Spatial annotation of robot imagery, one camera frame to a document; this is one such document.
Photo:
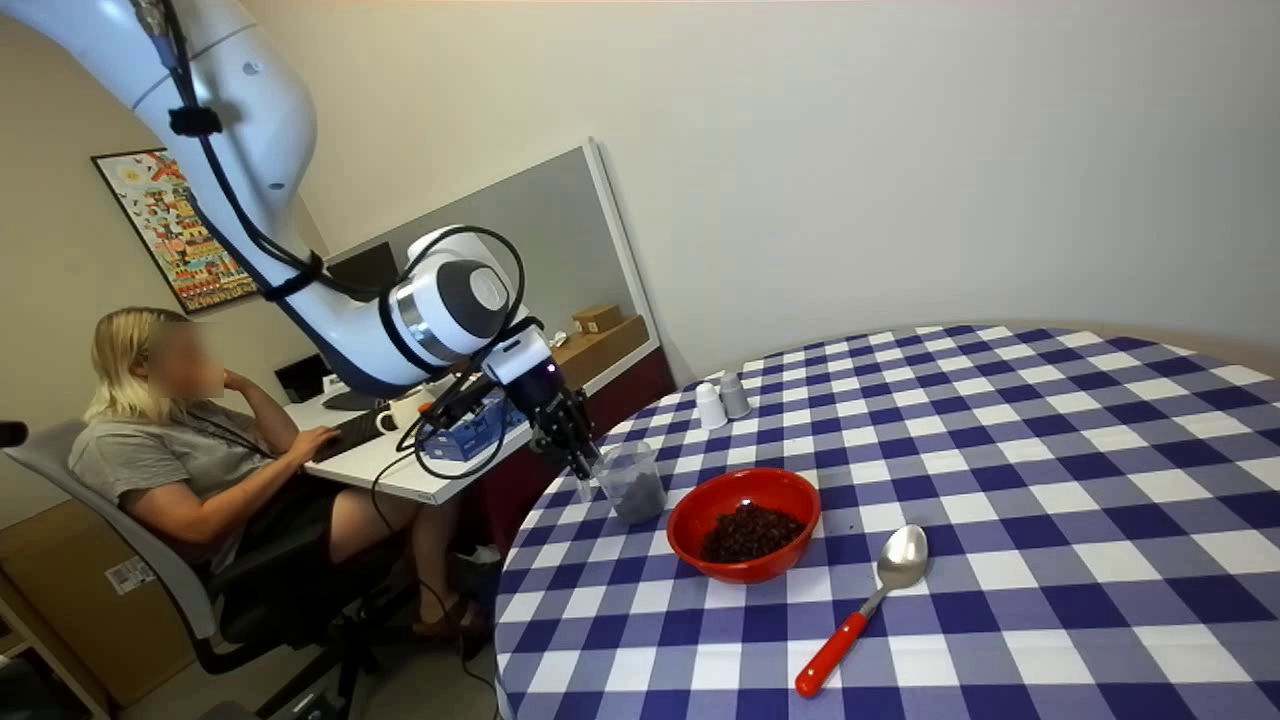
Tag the white shaker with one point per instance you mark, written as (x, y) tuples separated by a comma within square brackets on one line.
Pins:
[(711, 405)]

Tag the colourful framed poster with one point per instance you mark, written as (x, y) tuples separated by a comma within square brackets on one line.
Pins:
[(172, 225)]

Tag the cardboard box white label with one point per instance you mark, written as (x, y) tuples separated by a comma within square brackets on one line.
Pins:
[(65, 600)]

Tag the grey desk partition panel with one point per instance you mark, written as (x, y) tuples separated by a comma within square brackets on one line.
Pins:
[(544, 242)]

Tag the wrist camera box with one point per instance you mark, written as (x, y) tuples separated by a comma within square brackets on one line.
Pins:
[(512, 356)]

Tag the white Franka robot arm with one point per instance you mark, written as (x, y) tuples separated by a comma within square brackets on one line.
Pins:
[(242, 83)]

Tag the blue white checked tablecloth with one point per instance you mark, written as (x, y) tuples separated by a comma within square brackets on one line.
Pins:
[(1041, 532)]

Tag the seated woman grey shirt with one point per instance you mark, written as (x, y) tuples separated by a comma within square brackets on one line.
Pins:
[(172, 466)]

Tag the black keyboard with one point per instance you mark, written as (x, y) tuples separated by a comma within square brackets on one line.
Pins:
[(349, 433)]

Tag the red plastic bowl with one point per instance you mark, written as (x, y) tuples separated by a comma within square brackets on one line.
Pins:
[(693, 525)]

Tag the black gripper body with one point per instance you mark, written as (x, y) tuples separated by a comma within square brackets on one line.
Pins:
[(557, 405)]

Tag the dark coffee beans heap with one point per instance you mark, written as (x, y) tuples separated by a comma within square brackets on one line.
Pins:
[(753, 532)]

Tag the grey translucent shaker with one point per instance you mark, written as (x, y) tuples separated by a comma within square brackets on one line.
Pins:
[(736, 398)]

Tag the grey office chair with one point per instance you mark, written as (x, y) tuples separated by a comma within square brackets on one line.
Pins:
[(144, 562)]

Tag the blue box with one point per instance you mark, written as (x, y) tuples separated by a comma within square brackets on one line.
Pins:
[(472, 433)]

